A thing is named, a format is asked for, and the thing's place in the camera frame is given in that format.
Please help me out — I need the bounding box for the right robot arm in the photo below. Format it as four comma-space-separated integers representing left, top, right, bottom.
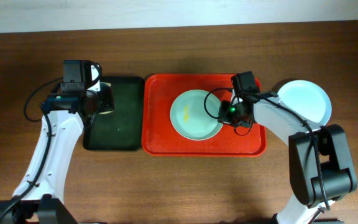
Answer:
218, 91, 357, 223

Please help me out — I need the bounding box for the green and yellow sponge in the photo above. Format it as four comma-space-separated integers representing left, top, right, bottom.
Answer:
99, 111, 114, 114

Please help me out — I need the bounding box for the light blue plate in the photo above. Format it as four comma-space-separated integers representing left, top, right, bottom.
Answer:
278, 80, 332, 125

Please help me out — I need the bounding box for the black water tray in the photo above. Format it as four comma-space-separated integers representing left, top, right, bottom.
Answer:
83, 77, 145, 151

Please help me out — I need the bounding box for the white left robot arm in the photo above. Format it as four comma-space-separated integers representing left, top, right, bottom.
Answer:
0, 82, 114, 223

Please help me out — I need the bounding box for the red serving tray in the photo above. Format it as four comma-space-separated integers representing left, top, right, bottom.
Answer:
142, 73, 267, 157

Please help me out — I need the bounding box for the pale green plate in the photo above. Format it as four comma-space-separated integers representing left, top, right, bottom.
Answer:
170, 90, 223, 141

